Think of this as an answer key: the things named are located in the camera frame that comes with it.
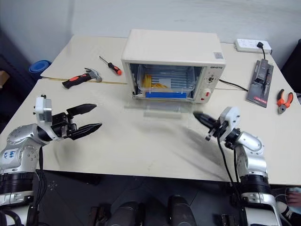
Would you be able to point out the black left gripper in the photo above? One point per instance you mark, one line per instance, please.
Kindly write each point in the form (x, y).
(61, 126)

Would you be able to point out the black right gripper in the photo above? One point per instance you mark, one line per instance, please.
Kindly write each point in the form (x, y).
(217, 129)

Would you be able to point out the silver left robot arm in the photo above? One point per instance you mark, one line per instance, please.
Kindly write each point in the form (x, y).
(22, 150)

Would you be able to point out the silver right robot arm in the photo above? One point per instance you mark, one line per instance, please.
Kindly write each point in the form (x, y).
(252, 164)

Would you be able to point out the clear glass oven door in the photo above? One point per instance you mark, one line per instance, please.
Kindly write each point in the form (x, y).
(162, 110)

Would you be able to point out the clear food container blue clip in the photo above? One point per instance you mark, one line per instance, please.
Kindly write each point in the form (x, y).
(165, 94)

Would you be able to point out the yellow food sticks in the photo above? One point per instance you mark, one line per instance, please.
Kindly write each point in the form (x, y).
(148, 82)

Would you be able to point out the white toaster oven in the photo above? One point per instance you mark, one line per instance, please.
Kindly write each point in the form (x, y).
(172, 50)

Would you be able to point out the black orange claw hammer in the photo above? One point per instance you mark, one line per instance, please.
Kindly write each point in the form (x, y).
(78, 78)

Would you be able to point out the black orange screwdriver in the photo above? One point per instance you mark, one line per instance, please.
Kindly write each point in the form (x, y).
(112, 66)

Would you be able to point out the black utility knife package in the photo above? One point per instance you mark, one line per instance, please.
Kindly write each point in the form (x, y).
(259, 84)

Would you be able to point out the blue round bucket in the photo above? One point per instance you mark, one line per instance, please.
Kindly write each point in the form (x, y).
(38, 67)

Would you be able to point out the orange black pliers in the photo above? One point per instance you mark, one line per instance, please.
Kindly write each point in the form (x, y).
(282, 101)

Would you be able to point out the white power strip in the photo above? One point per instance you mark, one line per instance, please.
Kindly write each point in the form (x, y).
(248, 44)

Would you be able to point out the dark rounded shape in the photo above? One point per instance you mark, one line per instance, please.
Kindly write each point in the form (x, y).
(125, 214)
(181, 212)

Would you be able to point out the seated bystander person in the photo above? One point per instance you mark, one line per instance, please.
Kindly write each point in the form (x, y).
(294, 196)

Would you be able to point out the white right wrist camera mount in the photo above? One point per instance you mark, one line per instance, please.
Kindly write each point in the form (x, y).
(231, 120)

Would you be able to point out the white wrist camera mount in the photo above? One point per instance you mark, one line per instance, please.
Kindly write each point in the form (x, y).
(231, 120)
(43, 108)

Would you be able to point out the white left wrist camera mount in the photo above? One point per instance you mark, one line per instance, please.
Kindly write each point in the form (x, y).
(43, 108)

